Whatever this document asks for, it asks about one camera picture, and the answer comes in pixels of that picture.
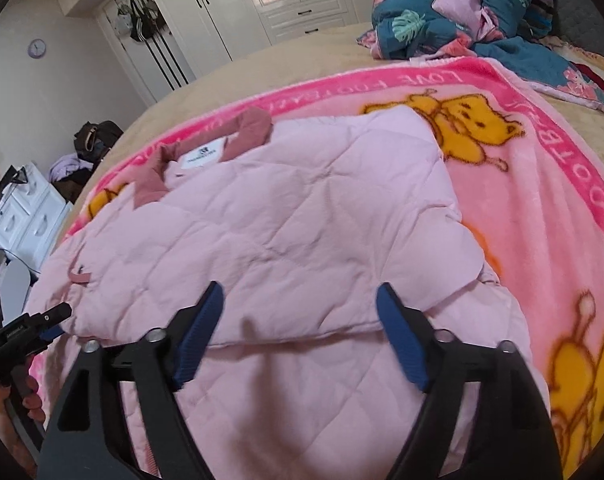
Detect purple striped cloth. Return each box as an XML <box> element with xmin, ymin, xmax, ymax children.
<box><xmin>522</xmin><ymin>0</ymin><xmax>559</xmax><ymax>41</ymax></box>

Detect black and white hanging bag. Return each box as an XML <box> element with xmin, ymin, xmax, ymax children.
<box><xmin>129</xmin><ymin>0</ymin><xmax>161</xmax><ymax>43</ymax></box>

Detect purple clothes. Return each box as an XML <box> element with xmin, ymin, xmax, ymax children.
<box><xmin>49</xmin><ymin>155</ymin><xmax>95</xmax><ymax>183</ymax></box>

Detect light pink quilted blanket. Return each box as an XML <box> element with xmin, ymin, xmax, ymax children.
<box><xmin>24</xmin><ymin>106</ymin><xmax>550</xmax><ymax>480</ymax></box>

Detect pile of clothes and bag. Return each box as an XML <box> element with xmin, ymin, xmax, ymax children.
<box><xmin>74</xmin><ymin>120</ymin><xmax>125</xmax><ymax>166</ymax></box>

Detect white round seat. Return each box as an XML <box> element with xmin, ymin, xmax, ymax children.
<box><xmin>0</xmin><ymin>260</ymin><xmax>43</xmax><ymax>317</ymax></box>

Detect black hanging straps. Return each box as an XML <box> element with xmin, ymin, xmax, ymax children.
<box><xmin>146</xmin><ymin>30</ymin><xmax>190</xmax><ymax>90</ymax></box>

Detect white drawer chest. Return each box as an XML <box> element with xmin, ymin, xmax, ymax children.
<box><xmin>0</xmin><ymin>162</ymin><xmax>75</xmax><ymax>261</ymax></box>

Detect dark red patterned cloth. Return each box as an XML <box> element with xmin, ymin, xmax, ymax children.
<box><xmin>547</xmin><ymin>35</ymin><xmax>604</xmax><ymax>118</ymax></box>

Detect grey padded headboard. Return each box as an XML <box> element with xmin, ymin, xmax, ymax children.
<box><xmin>532</xmin><ymin>0</ymin><xmax>604</xmax><ymax>66</ymax></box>

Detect person's left hand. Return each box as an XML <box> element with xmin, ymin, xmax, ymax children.
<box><xmin>18</xmin><ymin>375</ymin><xmax>47</xmax><ymax>423</ymax></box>

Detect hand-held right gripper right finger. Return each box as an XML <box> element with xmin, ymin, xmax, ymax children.
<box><xmin>376</xmin><ymin>282</ymin><xmax>563</xmax><ymax>480</ymax></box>

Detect white wardrobe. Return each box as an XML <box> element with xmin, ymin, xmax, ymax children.
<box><xmin>56</xmin><ymin>0</ymin><xmax>417</xmax><ymax>106</ymax></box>

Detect pink cartoon bear blanket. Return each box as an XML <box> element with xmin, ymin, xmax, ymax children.
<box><xmin>26</xmin><ymin>55</ymin><xmax>604</xmax><ymax>480</ymax></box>

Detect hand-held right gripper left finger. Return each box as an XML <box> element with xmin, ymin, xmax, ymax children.
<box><xmin>36</xmin><ymin>281</ymin><xmax>225</xmax><ymax>480</ymax></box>

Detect grey hanging bag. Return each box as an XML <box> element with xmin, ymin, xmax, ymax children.
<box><xmin>114</xmin><ymin>2</ymin><xmax>135</xmax><ymax>32</ymax></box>

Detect blue flamingo pattern pillow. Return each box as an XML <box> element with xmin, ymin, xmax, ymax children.
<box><xmin>357</xmin><ymin>0</ymin><xmax>590</xmax><ymax>96</ymax></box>

